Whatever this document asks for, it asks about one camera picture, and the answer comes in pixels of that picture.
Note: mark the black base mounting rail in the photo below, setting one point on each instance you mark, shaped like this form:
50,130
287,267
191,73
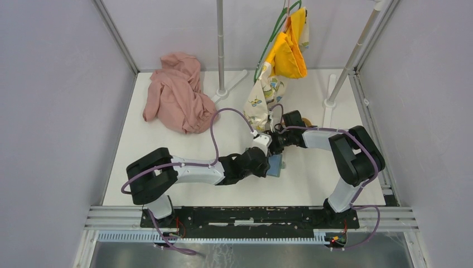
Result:
256,222

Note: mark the yellow oval tray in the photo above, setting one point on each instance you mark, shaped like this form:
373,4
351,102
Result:
307,122

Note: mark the right metal rack pole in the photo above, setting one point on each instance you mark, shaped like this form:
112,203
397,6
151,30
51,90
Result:
336,82

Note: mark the pink crumpled garment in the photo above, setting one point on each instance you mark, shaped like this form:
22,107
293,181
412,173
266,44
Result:
175,95

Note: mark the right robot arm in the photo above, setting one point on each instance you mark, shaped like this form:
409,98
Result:
357,158

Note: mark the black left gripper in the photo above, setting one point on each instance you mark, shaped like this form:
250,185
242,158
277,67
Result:
262,172

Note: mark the metal rack pole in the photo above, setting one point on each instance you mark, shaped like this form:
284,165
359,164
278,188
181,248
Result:
224,88
336,82

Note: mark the left metal rack pole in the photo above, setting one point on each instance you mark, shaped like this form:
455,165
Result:
224,88

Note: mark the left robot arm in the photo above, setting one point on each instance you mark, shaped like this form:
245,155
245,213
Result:
152,175

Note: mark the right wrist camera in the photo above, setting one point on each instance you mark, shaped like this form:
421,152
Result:
273,119

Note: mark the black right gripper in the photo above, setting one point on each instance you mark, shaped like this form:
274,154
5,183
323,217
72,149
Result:
273,149

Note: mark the green clothes hanger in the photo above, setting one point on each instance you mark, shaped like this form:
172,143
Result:
281,20

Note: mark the cartoon print children's garment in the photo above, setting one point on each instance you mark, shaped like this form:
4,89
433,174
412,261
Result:
283,63

